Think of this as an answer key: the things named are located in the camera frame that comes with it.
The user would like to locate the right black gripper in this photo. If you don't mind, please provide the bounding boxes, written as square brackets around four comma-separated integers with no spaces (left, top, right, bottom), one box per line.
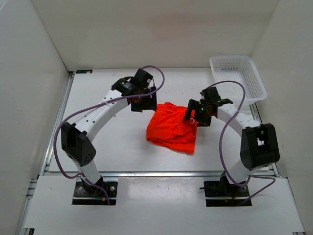
[183,99,213,127]

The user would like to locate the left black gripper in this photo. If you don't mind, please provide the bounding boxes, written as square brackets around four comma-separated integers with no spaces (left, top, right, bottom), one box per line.
[131,87,157,113]

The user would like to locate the orange shorts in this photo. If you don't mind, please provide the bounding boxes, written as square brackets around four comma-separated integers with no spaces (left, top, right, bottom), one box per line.
[146,102,198,154]

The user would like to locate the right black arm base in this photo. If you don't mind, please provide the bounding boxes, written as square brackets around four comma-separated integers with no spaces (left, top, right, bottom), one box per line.
[199,173,252,207]

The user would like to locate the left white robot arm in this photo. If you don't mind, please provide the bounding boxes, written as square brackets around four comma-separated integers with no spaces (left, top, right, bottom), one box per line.
[61,69,157,196]

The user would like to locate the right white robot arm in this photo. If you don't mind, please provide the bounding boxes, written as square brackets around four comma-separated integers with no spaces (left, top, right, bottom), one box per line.
[183,87,280,196]

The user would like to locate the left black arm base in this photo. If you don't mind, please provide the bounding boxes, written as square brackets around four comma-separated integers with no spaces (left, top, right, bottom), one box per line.
[72,179,118,206]

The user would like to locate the white plastic basket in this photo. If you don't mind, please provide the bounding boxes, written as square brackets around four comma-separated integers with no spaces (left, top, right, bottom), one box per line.
[209,55,267,106]

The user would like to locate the aluminium table rail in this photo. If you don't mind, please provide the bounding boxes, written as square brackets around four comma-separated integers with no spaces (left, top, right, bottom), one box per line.
[100,171,222,177]

